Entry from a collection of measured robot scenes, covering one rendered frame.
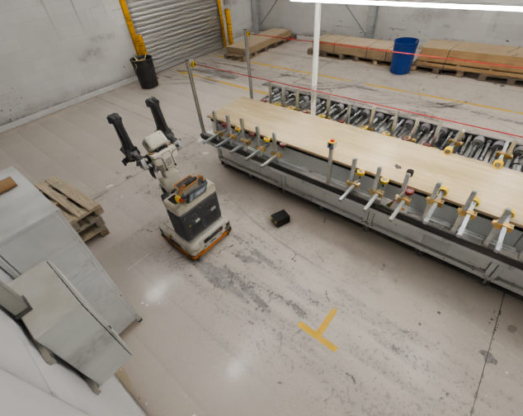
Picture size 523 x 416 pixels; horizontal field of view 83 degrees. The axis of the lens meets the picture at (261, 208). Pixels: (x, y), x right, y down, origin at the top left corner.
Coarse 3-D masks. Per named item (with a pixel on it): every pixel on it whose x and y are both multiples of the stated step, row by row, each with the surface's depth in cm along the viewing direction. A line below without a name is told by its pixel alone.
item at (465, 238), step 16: (224, 144) 406; (256, 160) 380; (304, 176) 338; (336, 192) 321; (352, 192) 310; (416, 224) 278; (432, 224) 270; (464, 240) 255; (480, 240) 253; (496, 256) 245; (512, 256) 239
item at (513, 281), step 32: (224, 128) 424; (224, 160) 472; (288, 160) 377; (320, 160) 342; (288, 192) 418; (320, 192) 377; (384, 192) 309; (416, 192) 286; (384, 224) 338; (480, 224) 263; (448, 256) 307; (512, 288) 278
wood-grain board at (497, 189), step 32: (288, 128) 381; (320, 128) 375; (352, 128) 368; (384, 160) 314; (416, 160) 310; (448, 160) 306; (448, 192) 270; (480, 192) 267; (512, 192) 264; (512, 224) 240
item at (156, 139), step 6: (156, 132) 296; (162, 132) 300; (144, 138) 290; (150, 138) 292; (156, 138) 295; (162, 138) 298; (144, 144) 295; (150, 144) 291; (156, 144) 293; (162, 144) 298; (150, 150) 295
